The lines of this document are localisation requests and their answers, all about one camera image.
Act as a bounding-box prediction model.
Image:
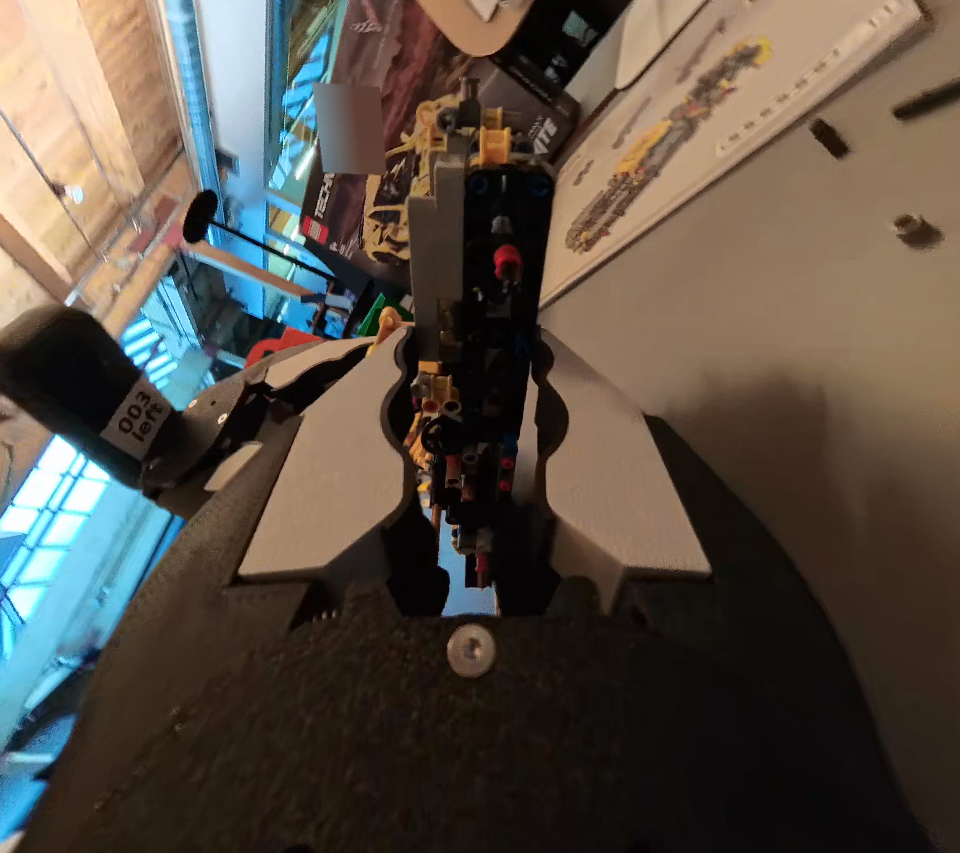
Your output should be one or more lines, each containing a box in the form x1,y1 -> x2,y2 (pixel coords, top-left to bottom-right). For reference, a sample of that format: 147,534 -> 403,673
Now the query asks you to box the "black connector pin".
808,116 -> 851,160
892,79 -> 960,121

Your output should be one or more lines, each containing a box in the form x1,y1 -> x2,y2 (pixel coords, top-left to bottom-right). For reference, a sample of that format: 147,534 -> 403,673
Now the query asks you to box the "orange tote bag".
243,331 -> 325,368

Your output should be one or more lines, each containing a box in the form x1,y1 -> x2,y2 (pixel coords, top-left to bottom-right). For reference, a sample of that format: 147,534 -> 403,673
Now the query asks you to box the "toy car chassis model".
375,76 -> 558,592

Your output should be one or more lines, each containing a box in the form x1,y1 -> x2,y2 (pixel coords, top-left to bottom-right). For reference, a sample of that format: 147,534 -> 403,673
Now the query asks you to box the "open instruction booklet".
538,0 -> 931,308

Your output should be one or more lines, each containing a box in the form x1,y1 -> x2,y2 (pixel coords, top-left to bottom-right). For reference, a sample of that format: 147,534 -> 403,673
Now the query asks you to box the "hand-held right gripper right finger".
498,328 -> 714,616

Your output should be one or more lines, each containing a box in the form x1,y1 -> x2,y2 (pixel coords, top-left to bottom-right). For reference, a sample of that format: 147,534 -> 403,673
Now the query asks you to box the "toy car set box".
300,0 -> 582,273

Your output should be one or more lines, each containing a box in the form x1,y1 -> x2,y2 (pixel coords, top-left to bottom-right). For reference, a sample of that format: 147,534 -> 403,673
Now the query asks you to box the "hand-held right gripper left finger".
238,326 -> 451,617

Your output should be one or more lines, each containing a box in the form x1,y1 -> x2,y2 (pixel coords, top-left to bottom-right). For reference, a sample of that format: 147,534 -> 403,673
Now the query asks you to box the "large bright window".
0,433 -> 181,652

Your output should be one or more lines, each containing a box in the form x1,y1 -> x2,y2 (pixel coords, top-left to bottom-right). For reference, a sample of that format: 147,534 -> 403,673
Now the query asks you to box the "small grey bush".
894,214 -> 944,251

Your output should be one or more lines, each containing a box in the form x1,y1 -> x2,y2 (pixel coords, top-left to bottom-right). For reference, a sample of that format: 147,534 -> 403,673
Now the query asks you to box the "green plastic bin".
358,294 -> 415,338

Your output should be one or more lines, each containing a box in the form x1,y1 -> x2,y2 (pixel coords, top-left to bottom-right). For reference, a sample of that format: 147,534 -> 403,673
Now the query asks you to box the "grey desk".
442,0 -> 960,853

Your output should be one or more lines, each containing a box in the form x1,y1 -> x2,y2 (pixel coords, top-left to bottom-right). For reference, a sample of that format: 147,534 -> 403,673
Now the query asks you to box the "black boom pole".
182,189 -> 340,282

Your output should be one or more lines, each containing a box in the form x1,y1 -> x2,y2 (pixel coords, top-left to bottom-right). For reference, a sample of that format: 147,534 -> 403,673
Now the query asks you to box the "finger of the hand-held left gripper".
202,442 -> 265,496
264,335 -> 378,413

